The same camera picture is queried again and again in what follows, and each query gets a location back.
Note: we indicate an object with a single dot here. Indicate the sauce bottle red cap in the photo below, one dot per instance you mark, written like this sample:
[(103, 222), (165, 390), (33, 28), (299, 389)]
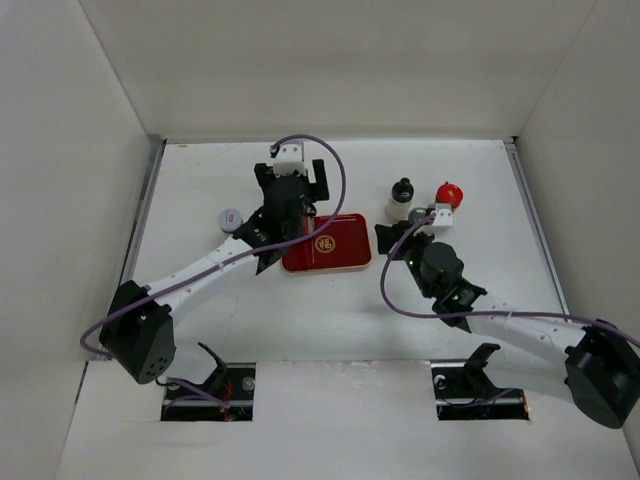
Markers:
[(449, 194)]

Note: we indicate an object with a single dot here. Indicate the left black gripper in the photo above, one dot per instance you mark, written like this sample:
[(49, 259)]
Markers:
[(314, 192)]

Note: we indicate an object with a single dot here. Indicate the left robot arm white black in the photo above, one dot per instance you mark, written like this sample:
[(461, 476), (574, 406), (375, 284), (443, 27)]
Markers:
[(140, 334)]

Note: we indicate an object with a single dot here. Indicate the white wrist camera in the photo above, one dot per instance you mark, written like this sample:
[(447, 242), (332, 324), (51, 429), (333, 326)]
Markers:
[(288, 159), (442, 218)]

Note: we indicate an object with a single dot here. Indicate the small jar white lid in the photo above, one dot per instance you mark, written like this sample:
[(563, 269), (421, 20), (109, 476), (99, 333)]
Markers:
[(230, 220)]

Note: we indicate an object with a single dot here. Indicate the red tray gold emblem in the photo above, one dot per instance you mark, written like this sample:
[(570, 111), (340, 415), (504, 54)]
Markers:
[(343, 245)]

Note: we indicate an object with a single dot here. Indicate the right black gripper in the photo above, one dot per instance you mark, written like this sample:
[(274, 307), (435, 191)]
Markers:
[(387, 234)]

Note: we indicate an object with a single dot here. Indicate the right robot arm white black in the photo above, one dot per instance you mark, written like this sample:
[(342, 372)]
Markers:
[(597, 364)]

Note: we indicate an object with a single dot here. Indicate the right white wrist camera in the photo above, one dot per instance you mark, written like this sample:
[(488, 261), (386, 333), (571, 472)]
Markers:
[(442, 218)]

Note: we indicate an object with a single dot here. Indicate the salt grinder jar grey lid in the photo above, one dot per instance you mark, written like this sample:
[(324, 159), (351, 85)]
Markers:
[(418, 214)]

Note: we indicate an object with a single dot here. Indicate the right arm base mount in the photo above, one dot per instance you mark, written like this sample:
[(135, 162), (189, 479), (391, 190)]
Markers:
[(464, 392)]

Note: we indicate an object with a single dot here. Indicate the soy sauce bottle black cap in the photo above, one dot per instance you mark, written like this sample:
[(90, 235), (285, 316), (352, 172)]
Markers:
[(308, 215)]

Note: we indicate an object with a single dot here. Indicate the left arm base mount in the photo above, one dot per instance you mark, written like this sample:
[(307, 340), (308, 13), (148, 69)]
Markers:
[(227, 395)]

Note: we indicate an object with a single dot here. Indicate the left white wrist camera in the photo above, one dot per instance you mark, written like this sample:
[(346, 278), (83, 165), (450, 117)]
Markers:
[(288, 159)]

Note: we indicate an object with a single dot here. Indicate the salt jar black knob lid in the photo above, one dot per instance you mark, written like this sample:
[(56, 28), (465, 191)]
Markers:
[(399, 203)]

